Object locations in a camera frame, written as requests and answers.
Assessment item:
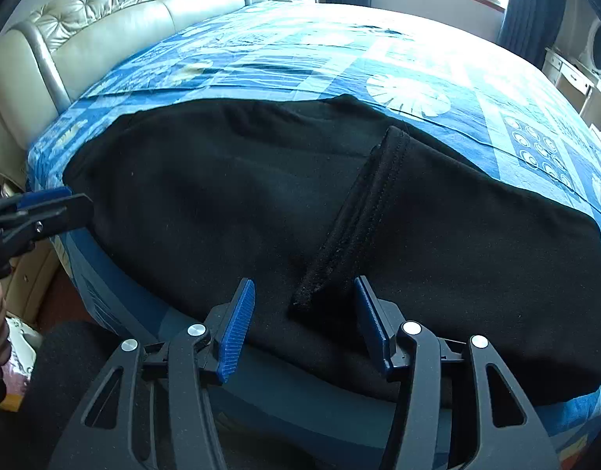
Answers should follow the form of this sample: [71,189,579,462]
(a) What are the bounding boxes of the black pants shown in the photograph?
[63,96,601,405]

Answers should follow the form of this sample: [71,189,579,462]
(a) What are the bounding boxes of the white tufted leather headboard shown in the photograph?
[0,0,273,151]

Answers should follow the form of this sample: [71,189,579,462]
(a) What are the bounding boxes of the blue patterned bed sheet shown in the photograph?
[27,2,601,451]

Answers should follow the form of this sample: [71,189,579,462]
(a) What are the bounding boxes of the white dressing table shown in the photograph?
[542,48,601,138]

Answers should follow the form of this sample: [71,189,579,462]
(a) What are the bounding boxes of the white oval vanity mirror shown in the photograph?
[579,18,601,75]

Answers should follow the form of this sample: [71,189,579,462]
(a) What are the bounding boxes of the right blue curtain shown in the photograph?
[497,0,567,69]

